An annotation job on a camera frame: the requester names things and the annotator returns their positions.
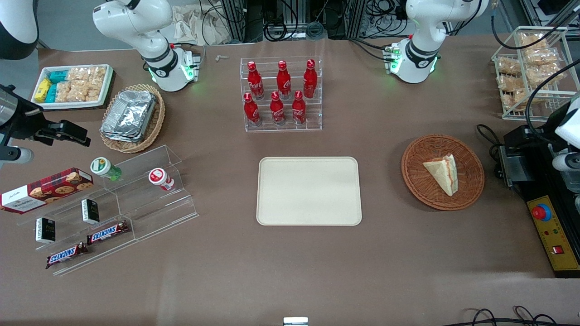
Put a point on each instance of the beige plastic tray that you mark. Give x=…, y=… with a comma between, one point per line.
x=308, y=192

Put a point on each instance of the red cola bottle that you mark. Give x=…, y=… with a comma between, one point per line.
x=298, y=108
x=254, y=82
x=283, y=80
x=277, y=109
x=251, y=111
x=310, y=79

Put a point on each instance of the yellow snack packet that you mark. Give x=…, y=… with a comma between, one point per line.
x=42, y=89

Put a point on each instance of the clear fried snack bag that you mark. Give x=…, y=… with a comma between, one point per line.
x=508, y=66
x=541, y=56
x=531, y=40
x=514, y=98
x=507, y=83
x=541, y=76

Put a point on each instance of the triangle sandwich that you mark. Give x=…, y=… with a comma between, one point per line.
x=443, y=174

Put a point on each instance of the clear acrylic bottle rack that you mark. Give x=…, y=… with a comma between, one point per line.
x=317, y=122

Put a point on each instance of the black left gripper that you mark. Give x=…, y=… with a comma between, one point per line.
x=521, y=138

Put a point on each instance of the oval wicker basket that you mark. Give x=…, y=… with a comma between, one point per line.
x=156, y=127

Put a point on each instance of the teal snack packet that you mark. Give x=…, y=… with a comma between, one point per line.
x=51, y=93
x=59, y=76

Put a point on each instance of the white rectangular snack tray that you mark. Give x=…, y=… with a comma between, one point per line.
x=106, y=97

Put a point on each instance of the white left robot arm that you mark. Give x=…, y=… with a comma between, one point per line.
x=421, y=50

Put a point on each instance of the red capped small bottle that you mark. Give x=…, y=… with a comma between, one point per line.
x=159, y=178

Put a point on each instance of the silver metal bracket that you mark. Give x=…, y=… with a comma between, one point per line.
x=295, y=321

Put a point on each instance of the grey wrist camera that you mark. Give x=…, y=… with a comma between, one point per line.
x=567, y=161
x=16, y=156

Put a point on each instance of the clear acrylic stepped shelf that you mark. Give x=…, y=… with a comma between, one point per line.
x=154, y=213

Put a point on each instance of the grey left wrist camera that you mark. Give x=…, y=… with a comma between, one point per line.
x=567, y=161

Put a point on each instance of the clear rice cracker pack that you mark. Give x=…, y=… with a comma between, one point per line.
x=64, y=92
x=78, y=74
x=97, y=76
x=86, y=92

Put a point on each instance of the snickers chocolate bar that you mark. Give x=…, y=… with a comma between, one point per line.
x=66, y=255
x=108, y=232

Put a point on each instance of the crumpled beige cloth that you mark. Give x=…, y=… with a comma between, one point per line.
x=199, y=25

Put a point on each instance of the round brown wicker basket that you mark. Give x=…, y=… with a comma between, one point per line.
x=419, y=181

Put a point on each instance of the stacked aluminium foil trays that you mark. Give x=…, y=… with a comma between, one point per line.
x=129, y=115

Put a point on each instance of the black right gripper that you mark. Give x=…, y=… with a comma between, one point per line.
x=22, y=123

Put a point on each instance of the small black box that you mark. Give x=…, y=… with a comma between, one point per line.
x=45, y=230
x=90, y=211

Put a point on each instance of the yellow black emergency stop box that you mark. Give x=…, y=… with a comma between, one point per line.
x=555, y=240

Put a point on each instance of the black aluminium frame rack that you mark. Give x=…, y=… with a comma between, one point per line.
x=335, y=18

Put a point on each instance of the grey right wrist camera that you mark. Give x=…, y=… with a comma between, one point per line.
x=16, y=156

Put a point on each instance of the red tartan cookie box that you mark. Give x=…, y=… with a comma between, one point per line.
x=45, y=190

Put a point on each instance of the green capped small bottle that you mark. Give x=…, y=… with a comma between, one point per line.
x=103, y=167

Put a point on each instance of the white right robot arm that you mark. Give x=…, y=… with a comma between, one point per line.
x=149, y=40

